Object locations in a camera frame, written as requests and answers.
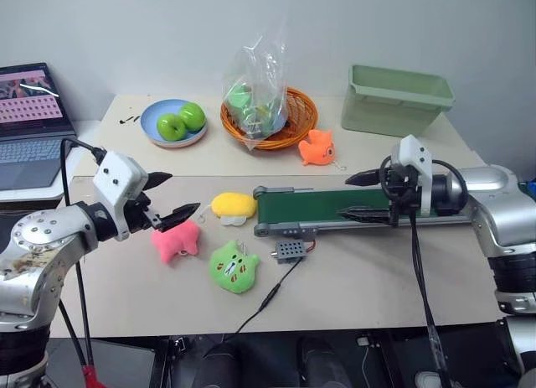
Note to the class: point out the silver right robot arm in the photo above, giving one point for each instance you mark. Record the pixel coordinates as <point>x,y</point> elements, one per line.
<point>498,199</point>

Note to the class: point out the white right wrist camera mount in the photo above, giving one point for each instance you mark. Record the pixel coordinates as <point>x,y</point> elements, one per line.
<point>416,157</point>

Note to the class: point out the blue plate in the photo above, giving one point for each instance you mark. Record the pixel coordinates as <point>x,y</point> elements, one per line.
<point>150,120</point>

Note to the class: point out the grey laptop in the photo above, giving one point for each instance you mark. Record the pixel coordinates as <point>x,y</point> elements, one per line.
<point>29,111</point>

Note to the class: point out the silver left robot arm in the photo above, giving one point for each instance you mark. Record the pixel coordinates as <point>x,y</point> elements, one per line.
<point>39,254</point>

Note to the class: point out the green conveyor belt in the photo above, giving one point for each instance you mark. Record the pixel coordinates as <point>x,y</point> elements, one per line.
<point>310,205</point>

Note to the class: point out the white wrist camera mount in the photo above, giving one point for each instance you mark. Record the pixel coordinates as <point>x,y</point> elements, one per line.
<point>119,174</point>
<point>416,157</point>

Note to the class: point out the pink plush toy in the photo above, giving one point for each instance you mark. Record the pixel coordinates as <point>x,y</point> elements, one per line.
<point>173,239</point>

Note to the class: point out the green plush toy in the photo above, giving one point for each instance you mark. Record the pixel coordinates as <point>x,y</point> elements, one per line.
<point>232,266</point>

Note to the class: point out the green apple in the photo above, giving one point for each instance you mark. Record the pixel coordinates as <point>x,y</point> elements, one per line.
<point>193,115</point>
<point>171,126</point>

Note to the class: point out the orange fish plush toy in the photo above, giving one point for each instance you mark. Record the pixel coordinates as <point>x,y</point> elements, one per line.
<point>318,147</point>

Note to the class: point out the clear plastic bag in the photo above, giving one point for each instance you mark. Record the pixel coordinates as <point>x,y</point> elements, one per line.
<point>251,90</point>

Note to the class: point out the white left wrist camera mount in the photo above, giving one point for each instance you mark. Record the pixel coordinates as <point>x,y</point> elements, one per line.
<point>119,174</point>

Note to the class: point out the yellow plush toy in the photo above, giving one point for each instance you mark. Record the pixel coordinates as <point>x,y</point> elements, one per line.
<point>232,204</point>

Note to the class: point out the red clamp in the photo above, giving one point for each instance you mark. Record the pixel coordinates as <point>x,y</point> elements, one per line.
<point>93,377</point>

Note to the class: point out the orange woven basket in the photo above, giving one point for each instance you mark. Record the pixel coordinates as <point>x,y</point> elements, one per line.
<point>301,111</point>

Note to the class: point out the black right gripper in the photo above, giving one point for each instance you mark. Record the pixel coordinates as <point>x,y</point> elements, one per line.
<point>402,187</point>

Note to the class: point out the pale green plastic bin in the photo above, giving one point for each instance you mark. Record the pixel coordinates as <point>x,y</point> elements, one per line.
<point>389,107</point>

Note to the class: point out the dark rounded shape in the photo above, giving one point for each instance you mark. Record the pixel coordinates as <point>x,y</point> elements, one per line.
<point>224,365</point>
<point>322,365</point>

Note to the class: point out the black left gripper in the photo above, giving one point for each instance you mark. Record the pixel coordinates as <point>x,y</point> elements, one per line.
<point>140,214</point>

